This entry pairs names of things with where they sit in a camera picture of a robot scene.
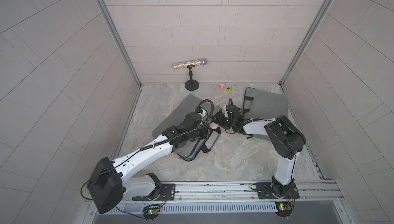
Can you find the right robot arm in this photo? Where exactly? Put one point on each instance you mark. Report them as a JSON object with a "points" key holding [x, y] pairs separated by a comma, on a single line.
{"points": [[286, 139]]}

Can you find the black microphone stand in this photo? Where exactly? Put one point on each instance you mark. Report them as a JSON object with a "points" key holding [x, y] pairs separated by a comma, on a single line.
{"points": [[191, 84]]}

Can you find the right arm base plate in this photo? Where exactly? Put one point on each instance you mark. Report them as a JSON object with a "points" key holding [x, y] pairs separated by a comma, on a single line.
{"points": [[276, 190]]}

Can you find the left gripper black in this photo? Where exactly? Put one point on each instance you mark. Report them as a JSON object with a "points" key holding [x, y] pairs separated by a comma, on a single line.
{"points": [[205, 134]]}

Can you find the right circuit board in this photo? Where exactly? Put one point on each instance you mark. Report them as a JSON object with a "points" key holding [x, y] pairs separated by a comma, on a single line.
{"points": [[284, 209]]}

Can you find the circuit board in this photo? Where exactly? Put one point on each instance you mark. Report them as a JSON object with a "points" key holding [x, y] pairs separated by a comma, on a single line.
{"points": [[151, 211], [284, 209]]}

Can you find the aluminium mounting rail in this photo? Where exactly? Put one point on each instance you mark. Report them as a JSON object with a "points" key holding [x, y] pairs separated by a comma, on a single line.
{"points": [[206, 191]]}

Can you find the left circuit board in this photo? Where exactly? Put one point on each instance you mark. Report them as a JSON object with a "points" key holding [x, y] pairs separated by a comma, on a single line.
{"points": [[151, 211]]}

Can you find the grey laptop bag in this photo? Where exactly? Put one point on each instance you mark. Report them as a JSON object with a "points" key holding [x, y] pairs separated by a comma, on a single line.
{"points": [[183, 119], [264, 106]]}

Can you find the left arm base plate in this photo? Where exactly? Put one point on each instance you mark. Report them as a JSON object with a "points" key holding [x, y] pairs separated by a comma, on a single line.
{"points": [[161, 193]]}

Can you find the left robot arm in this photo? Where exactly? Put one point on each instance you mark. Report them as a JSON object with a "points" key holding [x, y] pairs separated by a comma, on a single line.
{"points": [[113, 180]]}

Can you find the small yellow blue toy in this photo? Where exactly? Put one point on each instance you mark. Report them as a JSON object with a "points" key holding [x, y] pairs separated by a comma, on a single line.
{"points": [[228, 89]]}

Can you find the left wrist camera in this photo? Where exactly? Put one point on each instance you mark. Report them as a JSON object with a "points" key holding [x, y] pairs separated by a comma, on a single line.
{"points": [[202, 112]]}

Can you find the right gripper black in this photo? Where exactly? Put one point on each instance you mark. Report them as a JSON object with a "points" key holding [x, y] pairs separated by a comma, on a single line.
{"points": [[219, 119]]}

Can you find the pink computer mouse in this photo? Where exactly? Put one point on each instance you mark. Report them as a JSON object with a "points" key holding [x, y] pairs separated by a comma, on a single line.
{"points": [[213, 125]]}

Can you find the glitter microphone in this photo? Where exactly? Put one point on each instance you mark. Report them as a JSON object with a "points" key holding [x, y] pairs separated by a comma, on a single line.
{"points": [[185, 64]]}

